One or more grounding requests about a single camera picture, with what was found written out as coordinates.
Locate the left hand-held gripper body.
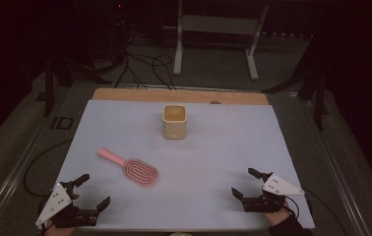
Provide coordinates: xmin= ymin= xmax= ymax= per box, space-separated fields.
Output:
xmin=35 ymin=181 xmax=98 ymax=229

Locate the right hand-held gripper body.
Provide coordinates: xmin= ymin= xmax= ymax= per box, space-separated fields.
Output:
xmin=240 ymin=171 xmax=306 ymax=213

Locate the pink hairbrush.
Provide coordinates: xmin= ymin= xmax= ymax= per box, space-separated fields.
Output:
xmin=96 ymin=147 xmax=159 ymax=188

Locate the beige square cup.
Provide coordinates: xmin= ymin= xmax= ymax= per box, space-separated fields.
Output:
xmin=162 ymin=104 xmax=188 ymax=141

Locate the person's right hand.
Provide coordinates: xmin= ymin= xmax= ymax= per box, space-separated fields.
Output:
xmin=264 ymin=200 xmax=292 ymax=228

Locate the person's left hand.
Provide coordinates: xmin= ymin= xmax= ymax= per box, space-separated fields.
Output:
xmin=44 ymin=225 xmax=77 ymax=236

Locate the pale blue table mat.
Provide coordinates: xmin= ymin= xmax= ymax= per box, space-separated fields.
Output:
xmin=37 ymin=98 xmax=316 ymax=231

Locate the black tripod stand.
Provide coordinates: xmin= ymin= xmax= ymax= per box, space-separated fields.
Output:
xmin=261 ymin=32 xmax=331 ymax=132
xmin=35 ymin=55 xmax=113 ymax=118

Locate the right hand-held gripper cable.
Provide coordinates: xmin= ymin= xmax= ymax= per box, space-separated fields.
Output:
xmin=283 ymin=195 xmax=301 ymax=219

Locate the metal floor rail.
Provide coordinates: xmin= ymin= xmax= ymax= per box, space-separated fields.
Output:
xmin=0 ymin=86 xmax=77 ymax=236
xmin=300 ymin=97 xmax=372 ymax=236

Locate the black rectangular floor bracket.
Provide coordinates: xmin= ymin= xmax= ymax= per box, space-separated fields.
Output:
xmin=50 ymin=116 xmax=75 ymax=131

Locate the black looped floor cable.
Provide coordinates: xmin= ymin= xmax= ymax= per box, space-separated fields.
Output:
xmin=151 ymin=54 xmax=177 ymax=91

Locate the white metal stand frame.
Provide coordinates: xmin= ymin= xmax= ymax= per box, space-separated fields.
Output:
xmin=172 ymin=0 xmax=270 ymax=82

